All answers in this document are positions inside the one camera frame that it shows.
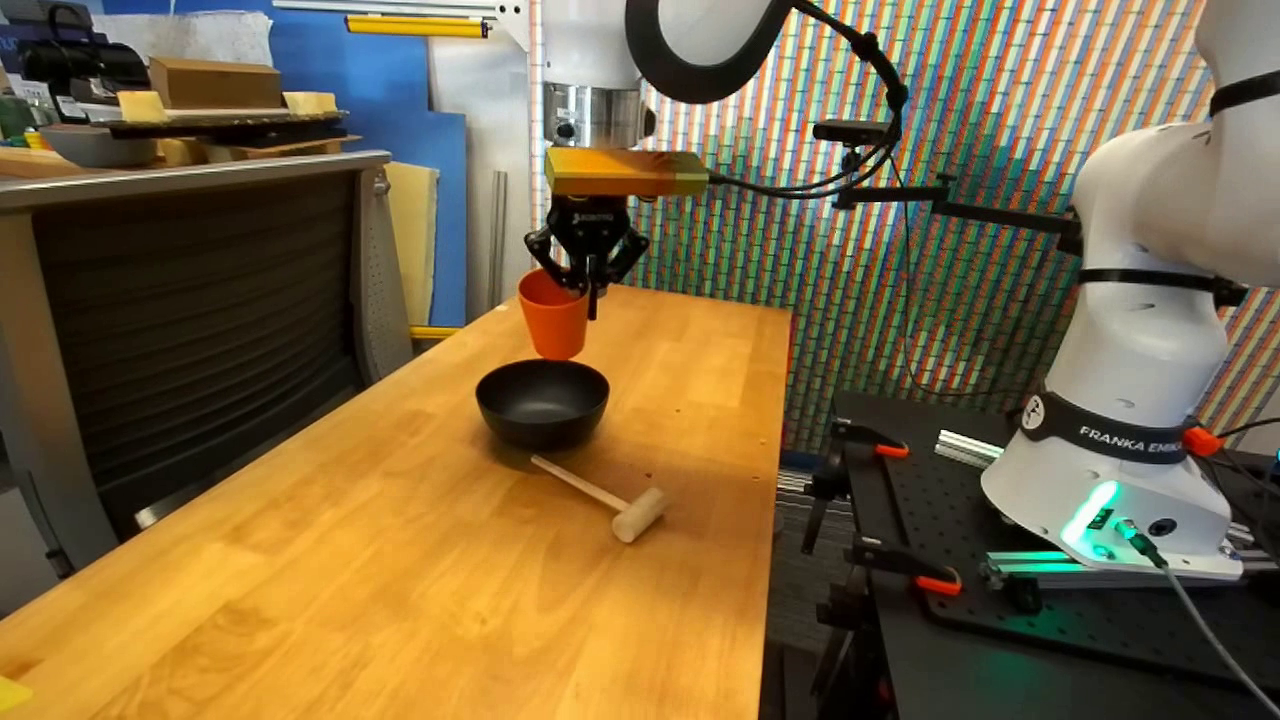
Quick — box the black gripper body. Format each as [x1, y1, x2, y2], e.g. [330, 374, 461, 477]
[550, 196, 633, 255]

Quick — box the red plastic cup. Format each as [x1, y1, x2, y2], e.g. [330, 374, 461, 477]
[516, 267, 588, 361]

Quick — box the black perforated robot base table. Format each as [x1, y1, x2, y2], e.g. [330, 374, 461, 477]
[830, 396, 1269, 720]

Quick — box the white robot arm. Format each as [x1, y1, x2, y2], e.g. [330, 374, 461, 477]
[537, 0, 1280, 583]

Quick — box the black bowl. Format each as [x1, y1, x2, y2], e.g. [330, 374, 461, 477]
[478, 361, 613, 453]

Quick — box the blue board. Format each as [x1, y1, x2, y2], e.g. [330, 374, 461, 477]
[98, 0, 467, 323]

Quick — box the wooden mallet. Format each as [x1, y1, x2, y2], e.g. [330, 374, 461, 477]
[537, 454, 668, 543]

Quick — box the yellow bar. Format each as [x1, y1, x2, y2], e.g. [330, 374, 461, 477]
[345, 14, 488, 38]

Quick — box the stack of wooden boards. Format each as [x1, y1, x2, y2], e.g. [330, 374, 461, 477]
[42, 56, 351, 170]

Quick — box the dark panel cabinet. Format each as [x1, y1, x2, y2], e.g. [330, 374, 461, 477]
[0, 150, 413, 571]

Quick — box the yellow wrist camera box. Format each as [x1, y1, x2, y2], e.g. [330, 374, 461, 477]
[544, 147, 707, 198]

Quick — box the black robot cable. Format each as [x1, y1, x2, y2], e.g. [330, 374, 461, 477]
[703, 0, 918, 204]

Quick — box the orange-handled clamp upper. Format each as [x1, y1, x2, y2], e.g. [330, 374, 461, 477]
[830, 416, 911, 458]

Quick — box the orange-handled clamp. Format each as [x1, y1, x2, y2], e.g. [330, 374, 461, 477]
[847, 535, 963, 600]
[830, 416, 911, 458]
[1181, 416, 1276, 458]

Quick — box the silver aluminium rail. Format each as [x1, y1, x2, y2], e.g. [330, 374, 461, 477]
[934, 428, 1006, 467]

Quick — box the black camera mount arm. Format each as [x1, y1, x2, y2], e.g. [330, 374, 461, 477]
[812, 118, 1083, 255]

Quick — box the orange-handled clamp lower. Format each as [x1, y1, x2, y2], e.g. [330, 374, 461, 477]
[847, 535, 963, 600]

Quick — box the orange-handled clamp right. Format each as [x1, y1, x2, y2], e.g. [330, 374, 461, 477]
[1181, 416, 1276, 458]

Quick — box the grey cable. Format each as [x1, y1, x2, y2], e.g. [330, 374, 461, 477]
[1117, 515, 1280, 720]

